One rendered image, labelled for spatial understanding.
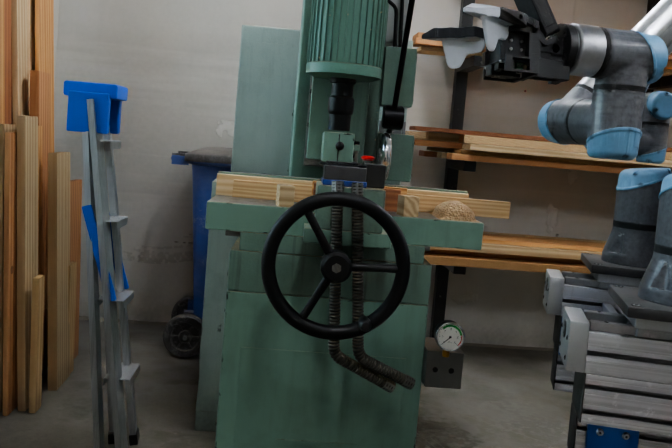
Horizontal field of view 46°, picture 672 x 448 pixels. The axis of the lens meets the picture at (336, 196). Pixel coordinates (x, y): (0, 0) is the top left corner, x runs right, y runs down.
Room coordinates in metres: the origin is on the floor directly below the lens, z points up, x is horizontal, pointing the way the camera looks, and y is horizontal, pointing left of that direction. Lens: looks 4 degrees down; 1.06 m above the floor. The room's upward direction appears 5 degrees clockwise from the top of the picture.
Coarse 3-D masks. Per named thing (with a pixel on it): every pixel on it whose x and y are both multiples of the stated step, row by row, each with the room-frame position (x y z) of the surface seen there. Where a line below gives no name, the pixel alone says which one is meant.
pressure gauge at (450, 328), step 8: (448, 320) 1.67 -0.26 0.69; (440, 328) 1.65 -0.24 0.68; (448, 328) 1.65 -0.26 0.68; (456, 328) 1.65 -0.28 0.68; (440, 336) 1.65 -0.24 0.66; (448, 336) 1.65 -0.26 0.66; (456, 336) 1.65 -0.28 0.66; (464, 336) 1.65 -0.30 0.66; (440, 344) 1.65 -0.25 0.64; (448, 344) 1.65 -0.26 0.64; (456, 344) 1.65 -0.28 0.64; (448, 352) 1.67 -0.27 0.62
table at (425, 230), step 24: (216, 216) 1.69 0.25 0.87; (240, 216) 1.69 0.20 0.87; (264, 216) 1.69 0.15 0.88; (432, 216) 1.77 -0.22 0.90; (312, 240) 1.60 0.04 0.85; (384, 240) 1.61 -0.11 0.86; (408, 240) 1.71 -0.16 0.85; (432, 240) 1.71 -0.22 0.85; (456, 240) 1.71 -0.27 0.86; (480, 240) 1.71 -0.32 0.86
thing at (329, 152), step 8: (328, 136) 1.81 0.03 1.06; (336, 136) 1.81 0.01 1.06; (344, 136) 1.81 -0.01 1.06; (352, 136) 1.81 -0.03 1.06; (328, 144) 1.81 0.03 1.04; (344, 144) 1.81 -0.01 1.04; (352, 144) 1.81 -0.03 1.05; (328, 152) 1.81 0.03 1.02; (336, 152) 1.81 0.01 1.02; (344, 152) 1.81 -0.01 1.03; (352, 152) 1.82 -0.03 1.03; (336, 160) 1.81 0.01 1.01; (344, 160) 1.81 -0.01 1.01; (352, 160) 1.82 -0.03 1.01
